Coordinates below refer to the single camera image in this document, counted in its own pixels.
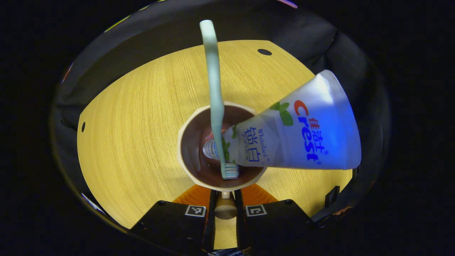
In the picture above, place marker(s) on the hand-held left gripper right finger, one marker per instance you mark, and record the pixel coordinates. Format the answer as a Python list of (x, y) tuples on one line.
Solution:
[(240, 227)]

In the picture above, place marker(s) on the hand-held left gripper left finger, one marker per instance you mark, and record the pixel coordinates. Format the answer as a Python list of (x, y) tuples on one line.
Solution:
[(210, 227)]

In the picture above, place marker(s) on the beige cup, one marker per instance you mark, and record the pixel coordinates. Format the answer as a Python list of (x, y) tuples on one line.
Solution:
[(193, 149)]

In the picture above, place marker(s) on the white toothpaste tube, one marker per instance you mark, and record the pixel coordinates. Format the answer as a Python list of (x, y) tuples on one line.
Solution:
[(302, 138)]

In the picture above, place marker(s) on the wooden desktop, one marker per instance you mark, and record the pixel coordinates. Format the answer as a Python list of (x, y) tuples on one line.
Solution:
[(135, 135)]

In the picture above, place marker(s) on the black plastic bracket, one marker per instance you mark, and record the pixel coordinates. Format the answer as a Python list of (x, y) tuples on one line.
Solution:
[(332, 196)]

